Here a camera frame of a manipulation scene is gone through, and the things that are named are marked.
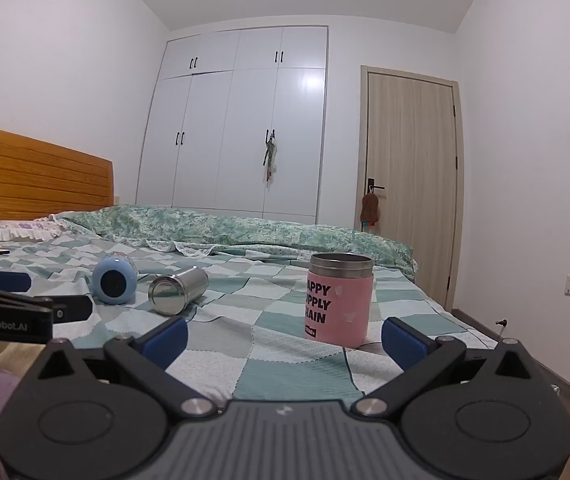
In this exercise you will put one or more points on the pink sleeved steel cup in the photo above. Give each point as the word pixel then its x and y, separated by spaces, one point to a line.
pixel 337 305

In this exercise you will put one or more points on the green floral blanket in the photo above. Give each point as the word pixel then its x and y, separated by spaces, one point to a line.
pixel 245 232

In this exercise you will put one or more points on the hanging charm bundle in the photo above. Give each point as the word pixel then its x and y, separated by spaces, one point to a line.
pixel 270 152

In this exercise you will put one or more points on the purple floral pillow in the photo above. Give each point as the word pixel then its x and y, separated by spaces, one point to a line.
pixel 10 231

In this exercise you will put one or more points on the brown hanging pouch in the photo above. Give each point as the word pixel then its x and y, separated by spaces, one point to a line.
pixel 369 210

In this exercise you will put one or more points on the white wardrobe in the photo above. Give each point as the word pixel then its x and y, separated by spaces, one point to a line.
pixel 230 125

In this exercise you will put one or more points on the checked bed sheet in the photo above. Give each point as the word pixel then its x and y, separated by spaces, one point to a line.
pixel 265 330

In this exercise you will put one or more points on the black door stopper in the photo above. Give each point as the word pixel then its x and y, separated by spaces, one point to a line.
pixel 502 321

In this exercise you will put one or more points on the light wooden door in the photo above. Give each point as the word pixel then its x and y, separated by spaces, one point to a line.
pixel 415 170

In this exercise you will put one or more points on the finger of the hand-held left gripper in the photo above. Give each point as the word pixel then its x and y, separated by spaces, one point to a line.
pixel 72 308
pixel 7 281

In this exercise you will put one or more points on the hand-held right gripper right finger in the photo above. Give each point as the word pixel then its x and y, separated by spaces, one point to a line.
pixel 404 342

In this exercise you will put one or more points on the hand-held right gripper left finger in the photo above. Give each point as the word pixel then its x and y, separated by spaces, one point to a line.
pixel 167 341

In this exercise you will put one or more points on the light blue cup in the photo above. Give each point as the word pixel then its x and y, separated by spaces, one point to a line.
pixel 114 284

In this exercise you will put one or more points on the wooden headboard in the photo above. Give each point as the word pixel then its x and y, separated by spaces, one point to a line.
pixel 35 180

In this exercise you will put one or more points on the plain steel cup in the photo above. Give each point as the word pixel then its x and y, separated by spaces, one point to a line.
pixel 175 292

